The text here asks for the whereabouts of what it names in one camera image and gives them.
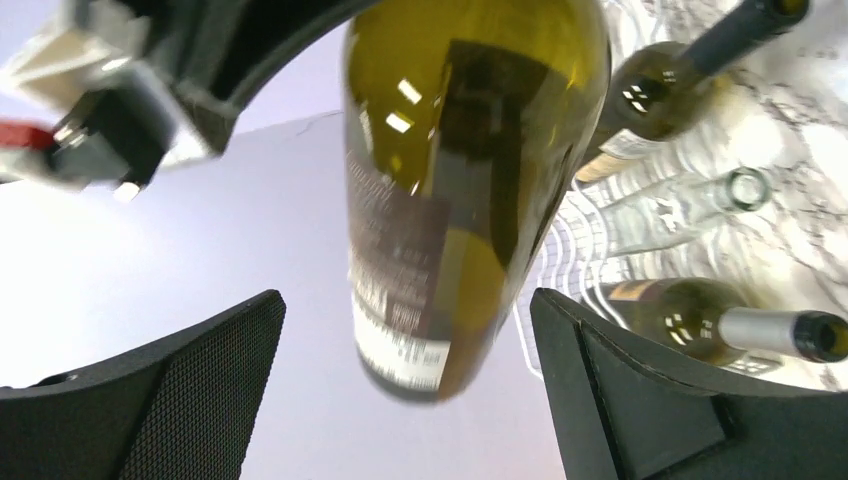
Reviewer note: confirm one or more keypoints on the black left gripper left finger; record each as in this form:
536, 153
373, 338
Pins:
181, 407

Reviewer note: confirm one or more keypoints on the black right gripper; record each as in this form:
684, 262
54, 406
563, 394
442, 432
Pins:
230, 49

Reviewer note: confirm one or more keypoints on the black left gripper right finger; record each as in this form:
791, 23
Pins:
624, 407

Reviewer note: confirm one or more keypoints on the clear glass wine bottle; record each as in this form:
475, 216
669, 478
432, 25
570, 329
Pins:
681, 208

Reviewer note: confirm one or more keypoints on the green bottle grey foil neck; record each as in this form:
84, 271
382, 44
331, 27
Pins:
710, 321

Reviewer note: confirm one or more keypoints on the green bottle dark brown label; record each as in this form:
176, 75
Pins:
465, 122

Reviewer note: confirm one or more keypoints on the green wine bottle white label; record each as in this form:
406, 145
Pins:
663, 89

